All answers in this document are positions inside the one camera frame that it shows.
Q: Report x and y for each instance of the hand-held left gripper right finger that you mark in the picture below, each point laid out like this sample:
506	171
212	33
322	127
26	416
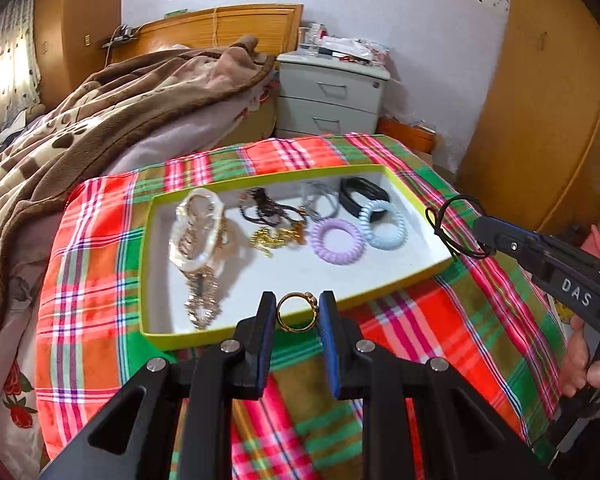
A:
330	355

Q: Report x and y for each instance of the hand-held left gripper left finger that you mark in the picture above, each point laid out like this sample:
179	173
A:
266	355

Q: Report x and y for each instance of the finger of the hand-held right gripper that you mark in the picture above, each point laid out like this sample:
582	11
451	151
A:
510	242

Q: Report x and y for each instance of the green cardboard box tray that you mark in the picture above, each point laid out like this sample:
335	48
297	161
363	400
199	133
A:
380	265

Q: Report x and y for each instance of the person's right hand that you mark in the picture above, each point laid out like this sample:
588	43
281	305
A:
597	380

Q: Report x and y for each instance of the pink plastic object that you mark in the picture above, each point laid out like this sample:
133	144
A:
594	242

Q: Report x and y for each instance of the wooden wardrobe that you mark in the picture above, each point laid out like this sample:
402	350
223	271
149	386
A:
530	110

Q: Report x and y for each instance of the amber glass bangle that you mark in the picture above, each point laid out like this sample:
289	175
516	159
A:
200	230

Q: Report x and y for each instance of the orange box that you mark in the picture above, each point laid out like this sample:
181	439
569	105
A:
410	137

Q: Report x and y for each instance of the black wristband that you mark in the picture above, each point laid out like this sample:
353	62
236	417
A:
350	200

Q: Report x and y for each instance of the pearly white bangle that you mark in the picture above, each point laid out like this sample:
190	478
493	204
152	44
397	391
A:
200	194

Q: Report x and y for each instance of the plaid cloth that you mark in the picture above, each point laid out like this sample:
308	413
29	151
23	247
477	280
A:
105	270

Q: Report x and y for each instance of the grey nightstand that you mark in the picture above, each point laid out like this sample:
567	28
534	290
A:
330	110

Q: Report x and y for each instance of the clutter of small packets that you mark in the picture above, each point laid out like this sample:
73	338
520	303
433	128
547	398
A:
355	50

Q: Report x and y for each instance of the floral bed sheet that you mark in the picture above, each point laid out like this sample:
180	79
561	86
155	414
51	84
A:
15	400

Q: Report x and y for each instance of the clear glass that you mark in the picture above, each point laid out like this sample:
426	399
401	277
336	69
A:
311	39

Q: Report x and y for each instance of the brown plush blanket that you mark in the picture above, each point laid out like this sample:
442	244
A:
80	125

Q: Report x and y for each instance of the wooden headboard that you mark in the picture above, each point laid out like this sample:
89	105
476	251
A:
250	25

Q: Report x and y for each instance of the black power strip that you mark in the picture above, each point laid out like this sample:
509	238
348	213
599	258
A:
122	35

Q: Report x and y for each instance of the wooden cabinet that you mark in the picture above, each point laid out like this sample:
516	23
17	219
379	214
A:
80	20

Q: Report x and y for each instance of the dotted curtain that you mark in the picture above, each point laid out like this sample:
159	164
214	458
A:
10	60

